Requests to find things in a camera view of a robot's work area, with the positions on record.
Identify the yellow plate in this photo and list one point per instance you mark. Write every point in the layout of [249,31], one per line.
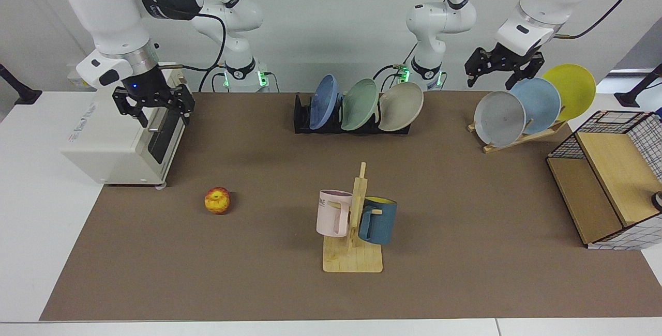
[574,88]

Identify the pale toaster oven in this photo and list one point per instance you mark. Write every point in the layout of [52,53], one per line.
[103,144]

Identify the green plate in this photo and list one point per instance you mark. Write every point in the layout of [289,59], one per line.
[359,106]

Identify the dark blue mug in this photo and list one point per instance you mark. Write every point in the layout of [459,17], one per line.
[380,225]

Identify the beige plate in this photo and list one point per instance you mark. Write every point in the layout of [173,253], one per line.
[401,106]

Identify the grey plate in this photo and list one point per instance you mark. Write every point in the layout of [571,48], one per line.
[499,119]

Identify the brown table cloth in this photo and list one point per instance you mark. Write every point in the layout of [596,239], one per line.
[258,274]

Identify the black dish rack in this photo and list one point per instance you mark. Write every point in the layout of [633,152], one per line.
[300,119]

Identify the red yellow apple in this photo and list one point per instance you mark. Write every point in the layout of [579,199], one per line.
[217,201]

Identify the wooden plate rack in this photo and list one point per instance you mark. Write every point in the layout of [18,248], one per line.
[517,140]

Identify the white power strip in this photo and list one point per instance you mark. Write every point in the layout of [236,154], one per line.
[77,81]

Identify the wooden cup stand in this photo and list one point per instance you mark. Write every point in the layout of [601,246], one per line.
[351,261]

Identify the light blue plate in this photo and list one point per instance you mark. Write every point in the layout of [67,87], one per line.
[543,103]

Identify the pink mug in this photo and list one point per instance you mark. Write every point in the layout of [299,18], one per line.
[328,217]

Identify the black stand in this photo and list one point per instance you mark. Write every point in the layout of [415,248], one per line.
[628,98]
[26,95]

